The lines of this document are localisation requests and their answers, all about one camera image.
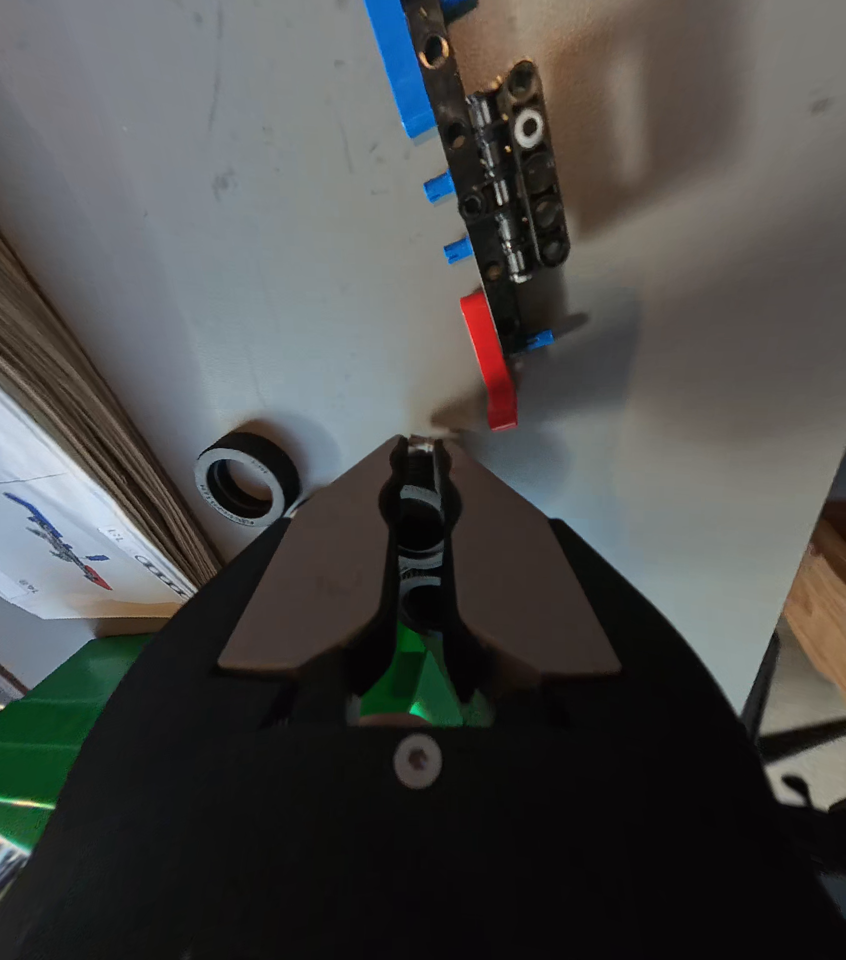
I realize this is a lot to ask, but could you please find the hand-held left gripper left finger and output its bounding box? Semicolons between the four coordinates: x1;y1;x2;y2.
216;435;410;695

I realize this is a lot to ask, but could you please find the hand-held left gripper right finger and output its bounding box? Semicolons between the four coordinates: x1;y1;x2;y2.
434;438;622;699

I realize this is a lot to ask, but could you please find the green plastic storage bin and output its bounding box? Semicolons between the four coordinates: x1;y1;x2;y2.
0;626;499;852

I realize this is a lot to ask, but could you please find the small black red blue assembly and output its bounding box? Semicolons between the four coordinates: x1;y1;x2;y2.
364;0;590;434

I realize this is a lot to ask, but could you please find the thick open instruction booklet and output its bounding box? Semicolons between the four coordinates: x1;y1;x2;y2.
0;180;223;621

